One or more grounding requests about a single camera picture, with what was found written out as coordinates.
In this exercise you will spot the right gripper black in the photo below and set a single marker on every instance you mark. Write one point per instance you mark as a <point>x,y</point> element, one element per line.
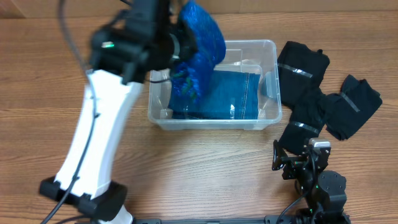
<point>292,159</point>

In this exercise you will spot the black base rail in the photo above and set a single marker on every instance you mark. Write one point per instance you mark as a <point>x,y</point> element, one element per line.
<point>211,221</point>

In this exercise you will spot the clear plastic storage bin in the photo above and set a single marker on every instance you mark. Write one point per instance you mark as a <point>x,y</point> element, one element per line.
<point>246,56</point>

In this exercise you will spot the black cloth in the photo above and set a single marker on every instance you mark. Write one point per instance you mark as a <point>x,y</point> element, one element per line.
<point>300,70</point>
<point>356,102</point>
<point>306,121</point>

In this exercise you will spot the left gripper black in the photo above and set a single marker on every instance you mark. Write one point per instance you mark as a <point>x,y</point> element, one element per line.
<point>188,46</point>

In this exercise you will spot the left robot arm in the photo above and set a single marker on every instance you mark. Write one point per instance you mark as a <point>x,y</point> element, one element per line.
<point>138,40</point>

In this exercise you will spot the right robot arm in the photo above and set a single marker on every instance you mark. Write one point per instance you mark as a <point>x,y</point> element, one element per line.
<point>322,192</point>

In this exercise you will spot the blue denim jeans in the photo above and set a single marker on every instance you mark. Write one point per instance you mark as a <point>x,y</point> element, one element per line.
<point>231,95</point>

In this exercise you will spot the blue green sequin cloth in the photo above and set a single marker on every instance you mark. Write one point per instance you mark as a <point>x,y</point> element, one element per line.
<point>191,79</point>

